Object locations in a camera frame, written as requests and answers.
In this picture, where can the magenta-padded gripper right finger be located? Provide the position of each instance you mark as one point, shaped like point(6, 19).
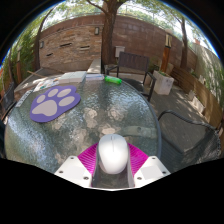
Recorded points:
point(151, 170)

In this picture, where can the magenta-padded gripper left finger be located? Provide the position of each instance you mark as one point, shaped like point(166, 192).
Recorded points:
point(73, 170)

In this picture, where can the white computer mouse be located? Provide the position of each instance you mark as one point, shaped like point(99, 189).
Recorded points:
point(113, 155)

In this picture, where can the purple paw-print mouse pad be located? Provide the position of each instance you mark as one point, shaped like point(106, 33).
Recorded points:
point(53, 105)

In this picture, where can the black mesh garden chair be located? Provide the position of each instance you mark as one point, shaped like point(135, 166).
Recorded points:
point(203, 143)

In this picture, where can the white lettered label tag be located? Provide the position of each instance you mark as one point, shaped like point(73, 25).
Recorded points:
point(24, 98)

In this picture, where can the white planter box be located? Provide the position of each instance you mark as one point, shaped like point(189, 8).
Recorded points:
point(163, 83)

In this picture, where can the white and blue booklet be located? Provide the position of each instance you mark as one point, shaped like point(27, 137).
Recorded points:
point(95, 77)

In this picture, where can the green plastic packet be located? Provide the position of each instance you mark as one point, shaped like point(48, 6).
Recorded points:
point(113, 80)

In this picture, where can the stone raised planter bed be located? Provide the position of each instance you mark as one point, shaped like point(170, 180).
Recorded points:
point(95, 66)

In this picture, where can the dark slatted garden chair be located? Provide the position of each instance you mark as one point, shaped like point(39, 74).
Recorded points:
point(133, 61)

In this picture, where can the thin tree trunk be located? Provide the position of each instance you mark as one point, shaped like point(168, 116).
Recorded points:
point(184, 43)
point(37, 50)

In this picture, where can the large tree trunk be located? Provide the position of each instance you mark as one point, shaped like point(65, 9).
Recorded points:
point(108, 36)

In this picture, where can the orange wooden lamp post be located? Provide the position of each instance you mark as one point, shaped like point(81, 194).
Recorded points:
point(166, 56)

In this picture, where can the white wall box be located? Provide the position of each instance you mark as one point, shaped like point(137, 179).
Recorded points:
point(120, 51)

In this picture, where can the black wall lamp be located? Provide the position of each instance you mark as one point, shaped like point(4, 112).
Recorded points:
point(96, 31)
point(41, 44)

